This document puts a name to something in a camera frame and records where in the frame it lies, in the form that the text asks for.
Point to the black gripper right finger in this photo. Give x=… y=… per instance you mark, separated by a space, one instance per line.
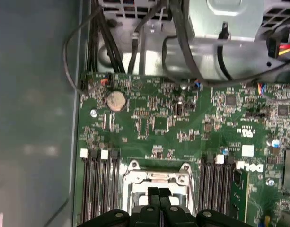
x=215 y=220

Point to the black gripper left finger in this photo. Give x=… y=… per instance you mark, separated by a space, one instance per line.
x=107 y=221

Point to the RAM slot white clip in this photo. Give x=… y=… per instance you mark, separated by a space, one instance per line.
x=105 y=186
x=85 y=189
x=220 y=186

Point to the RAM slot black clip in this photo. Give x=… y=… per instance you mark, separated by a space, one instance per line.
x=95 y=189
x=115 y=184
x=229 y=184
x=209 y=186

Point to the metal CPU socket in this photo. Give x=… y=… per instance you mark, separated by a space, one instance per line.
x=135 y=173

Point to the green RAM stick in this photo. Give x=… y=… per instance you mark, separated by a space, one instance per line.
x=240 y=194

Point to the white motherboard sticker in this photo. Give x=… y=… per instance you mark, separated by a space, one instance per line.
x=248 y=150

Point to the green motherboard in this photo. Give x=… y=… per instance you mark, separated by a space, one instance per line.
x=194 y=118

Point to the silver internal USB port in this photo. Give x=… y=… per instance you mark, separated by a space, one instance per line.
x=179 y=108

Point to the round coin cell battery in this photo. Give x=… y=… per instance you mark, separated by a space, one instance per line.
x=116 y=101

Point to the black silver PC case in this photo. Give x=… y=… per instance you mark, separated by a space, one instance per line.
x=28 y=94

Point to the black power connector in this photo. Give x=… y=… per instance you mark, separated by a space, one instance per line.
x=272 y=48

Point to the silver perforated drive cage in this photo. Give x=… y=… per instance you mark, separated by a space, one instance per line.
x=159 y=26

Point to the silver metal bracket box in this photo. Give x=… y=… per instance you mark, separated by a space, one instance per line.
x=241 y=26

